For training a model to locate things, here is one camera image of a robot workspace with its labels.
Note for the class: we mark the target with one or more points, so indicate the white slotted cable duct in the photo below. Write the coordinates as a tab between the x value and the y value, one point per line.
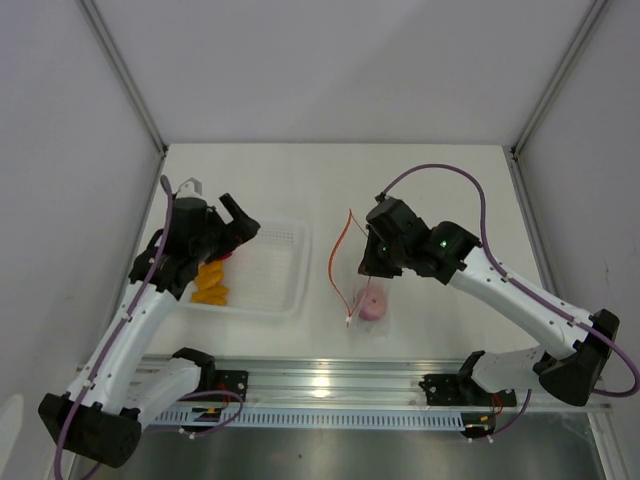
257	417

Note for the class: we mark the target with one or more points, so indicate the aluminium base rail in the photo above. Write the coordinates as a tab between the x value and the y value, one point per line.
338	383

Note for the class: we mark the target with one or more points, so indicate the purple toy onion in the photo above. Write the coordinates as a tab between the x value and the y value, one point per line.
372	303

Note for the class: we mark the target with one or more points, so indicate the orange toy croissant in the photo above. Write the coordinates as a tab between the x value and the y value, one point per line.
209	285

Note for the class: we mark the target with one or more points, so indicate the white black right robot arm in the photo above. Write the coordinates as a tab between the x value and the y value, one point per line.
573	345

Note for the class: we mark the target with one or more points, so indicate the clear zip bag orange zipper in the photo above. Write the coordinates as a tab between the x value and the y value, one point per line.
342	271

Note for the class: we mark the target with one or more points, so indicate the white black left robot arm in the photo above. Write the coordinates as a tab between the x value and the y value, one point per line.
97	417

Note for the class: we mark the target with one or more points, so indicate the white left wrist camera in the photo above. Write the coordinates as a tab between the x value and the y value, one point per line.
190	188

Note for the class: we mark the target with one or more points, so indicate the white perforated plastic basket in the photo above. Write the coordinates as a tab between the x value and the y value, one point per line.
265	276

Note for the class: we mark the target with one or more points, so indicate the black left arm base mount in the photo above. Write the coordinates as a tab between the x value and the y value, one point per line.
228	386

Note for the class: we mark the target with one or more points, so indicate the aluminium frame post left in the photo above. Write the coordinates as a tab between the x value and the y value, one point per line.
112	53

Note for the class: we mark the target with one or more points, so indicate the aluminium frame post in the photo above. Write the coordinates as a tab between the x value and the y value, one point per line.
112	53
578	44

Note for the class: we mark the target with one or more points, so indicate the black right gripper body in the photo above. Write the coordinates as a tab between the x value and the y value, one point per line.
384	260

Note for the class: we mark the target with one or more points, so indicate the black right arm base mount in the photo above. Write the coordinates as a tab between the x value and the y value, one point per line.
448	390

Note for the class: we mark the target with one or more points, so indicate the aluminium frame post right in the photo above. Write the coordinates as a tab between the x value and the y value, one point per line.
578	44

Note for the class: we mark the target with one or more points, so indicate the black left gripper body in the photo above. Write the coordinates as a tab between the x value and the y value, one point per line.
216	242

